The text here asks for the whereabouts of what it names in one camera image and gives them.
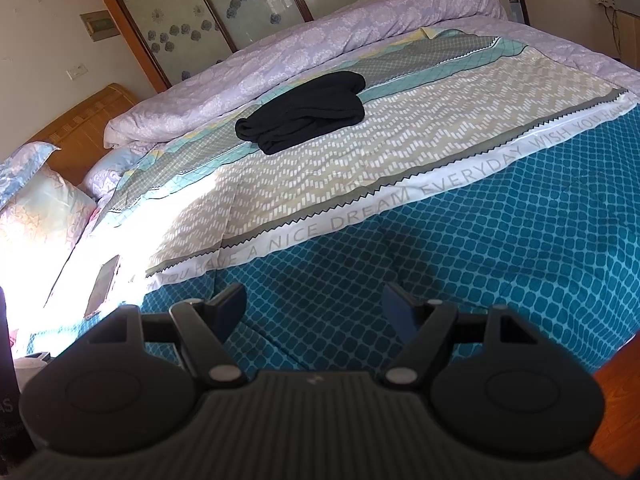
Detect lavender floral duvet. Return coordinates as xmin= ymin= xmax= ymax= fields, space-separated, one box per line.
xmin=103 ymin=0 xmax=633 ymax=149

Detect wall control panel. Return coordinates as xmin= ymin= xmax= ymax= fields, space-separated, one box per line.
xmin=80 ymin=10 xmax=122 ymax=42

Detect wooden headboard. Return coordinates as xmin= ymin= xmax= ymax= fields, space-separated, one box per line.
xmin=20 ymin=82 xmax=142 ymax=188

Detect frosted floral sliding door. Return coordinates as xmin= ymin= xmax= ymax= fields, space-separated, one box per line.
xmin=84 ymin=0 xmax=396 ymax=95

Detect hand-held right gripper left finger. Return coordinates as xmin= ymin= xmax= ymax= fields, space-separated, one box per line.
xmin=75 ymin=282 xmax=251 ymax=391

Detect black pants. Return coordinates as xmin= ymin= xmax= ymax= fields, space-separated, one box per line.
xmin=234 ymin=71 xmax=367 ymax=156

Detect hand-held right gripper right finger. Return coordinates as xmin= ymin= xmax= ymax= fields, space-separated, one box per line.
xmin=381 ymin=281 xmax=562 ymax=391

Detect patterned teal and beige bedspread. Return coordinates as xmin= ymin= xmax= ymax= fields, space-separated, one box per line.
xmin=15 ymin=26 xmax=640 ymax=376

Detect black cable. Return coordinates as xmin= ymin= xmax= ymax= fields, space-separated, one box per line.
xmin=604 ymin=5 xmax=623 ymax=58

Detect pink floral pillow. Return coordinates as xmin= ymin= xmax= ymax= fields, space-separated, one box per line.
xmin=0 ymin=164 xmax=99 ymax=286

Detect blue floral pillow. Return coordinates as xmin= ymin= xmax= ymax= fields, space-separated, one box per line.
xmin=0 ymin=141 xmax=62 ymax=211

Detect flat grey tablet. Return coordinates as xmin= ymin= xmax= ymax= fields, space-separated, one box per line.
xmin=84 ymin=254 xmax=122 ymax=319

